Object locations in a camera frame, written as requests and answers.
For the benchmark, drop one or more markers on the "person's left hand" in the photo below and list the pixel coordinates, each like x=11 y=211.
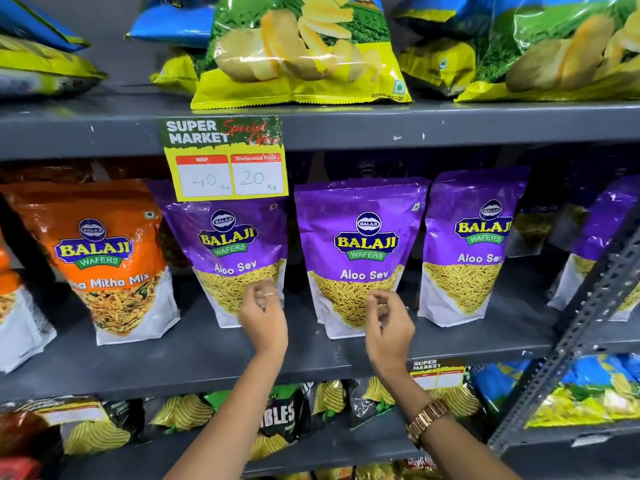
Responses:
x=264 y=327

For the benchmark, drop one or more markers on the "person's right hand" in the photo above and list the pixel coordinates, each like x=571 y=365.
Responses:
x=392 y=339

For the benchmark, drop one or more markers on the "person's right fingers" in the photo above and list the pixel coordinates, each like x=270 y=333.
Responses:
x=382 y=303

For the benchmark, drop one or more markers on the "person's left fingers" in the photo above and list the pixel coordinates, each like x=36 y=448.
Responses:
x=265 y=297

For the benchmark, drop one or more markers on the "person's left forearm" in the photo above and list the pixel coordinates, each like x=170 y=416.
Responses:
x=225 y=419

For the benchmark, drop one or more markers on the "person's right forearm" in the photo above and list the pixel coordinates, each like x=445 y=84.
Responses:
x=472 y=454

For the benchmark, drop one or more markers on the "purple snack packet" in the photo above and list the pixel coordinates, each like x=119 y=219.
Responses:
x=470 y=254
x=362 y=234
x=225 y=244
x=535 y=224
x=600 y=234

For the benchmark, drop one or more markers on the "small shelf price tag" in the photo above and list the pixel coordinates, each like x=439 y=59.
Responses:
x=437 y=375

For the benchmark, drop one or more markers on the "row of black chips bags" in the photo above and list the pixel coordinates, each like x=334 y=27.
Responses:
x=280 y=414

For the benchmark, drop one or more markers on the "gold wristwatch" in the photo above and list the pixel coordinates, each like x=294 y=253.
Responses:
x=426 y=419

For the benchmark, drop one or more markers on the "yellow green price tag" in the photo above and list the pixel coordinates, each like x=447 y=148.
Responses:
x=225 y=164

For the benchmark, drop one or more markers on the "blue yellow chips bag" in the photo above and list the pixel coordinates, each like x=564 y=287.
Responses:
x=595 y=394
x=435 y=59
x=500 y=384
x=30 y=17

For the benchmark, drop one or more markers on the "orange snack packet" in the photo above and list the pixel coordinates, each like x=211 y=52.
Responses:
x=20 y=324
x=105 y=254

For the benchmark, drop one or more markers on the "grey metal shelf rack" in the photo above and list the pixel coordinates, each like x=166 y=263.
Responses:
x=450 y=127

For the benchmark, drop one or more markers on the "grey perforated metal upright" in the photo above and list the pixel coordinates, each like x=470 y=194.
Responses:
x=575 y=324

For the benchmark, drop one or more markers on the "white shelf label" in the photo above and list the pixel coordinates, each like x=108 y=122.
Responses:
x=590 y=439

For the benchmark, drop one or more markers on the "green yellow chips bag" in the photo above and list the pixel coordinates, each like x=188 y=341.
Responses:
x=560 y=54
x=300 y=49

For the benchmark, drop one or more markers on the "red snack bag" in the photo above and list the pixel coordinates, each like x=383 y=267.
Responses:
x=22 y=434

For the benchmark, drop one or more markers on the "yellow grey chips bag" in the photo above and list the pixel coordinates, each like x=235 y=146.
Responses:
x=40 y=69

